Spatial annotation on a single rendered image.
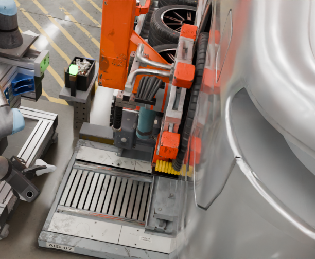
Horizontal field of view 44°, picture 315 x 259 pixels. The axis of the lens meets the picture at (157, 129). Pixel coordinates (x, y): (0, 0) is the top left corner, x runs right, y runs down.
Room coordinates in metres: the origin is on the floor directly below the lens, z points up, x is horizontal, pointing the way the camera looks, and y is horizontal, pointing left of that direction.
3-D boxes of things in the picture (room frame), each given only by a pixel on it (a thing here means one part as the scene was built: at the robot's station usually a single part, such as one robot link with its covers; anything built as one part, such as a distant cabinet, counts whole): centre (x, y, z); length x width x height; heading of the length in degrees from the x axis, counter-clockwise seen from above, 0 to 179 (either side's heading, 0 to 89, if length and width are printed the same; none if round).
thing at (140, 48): (1.58, 0.08, 1.03); 0.19 x 0.18 x 0.11; 91
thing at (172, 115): (1.48, -0.05, 0.85); 0.54 x 0.07 x 0.54; 1
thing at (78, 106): (2.08, 0.55, 0.21); 0.10 x 0.10 x 0.42; 1
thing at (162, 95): (1.48, 0.02, 0.85); 0.21 x 0.14 x 0.14; 91
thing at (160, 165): (1.36, -0.15, 0.51); 0.29 x 0.06 x 0.06; 91
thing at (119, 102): (1.31, 0.15, 0.93); 0.09 x 0.05 x 0.05; 91
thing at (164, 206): (1.48, -0.22, 0.32); 0.40 x 0.30 x 0.28; 1
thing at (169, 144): (1.16, -0.06, 0.85); 0.09 x 0.08 x 0.07; 1
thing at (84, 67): (2.01, 0.55, 0.51); 0.20 x 0.14 x 0.13; 179
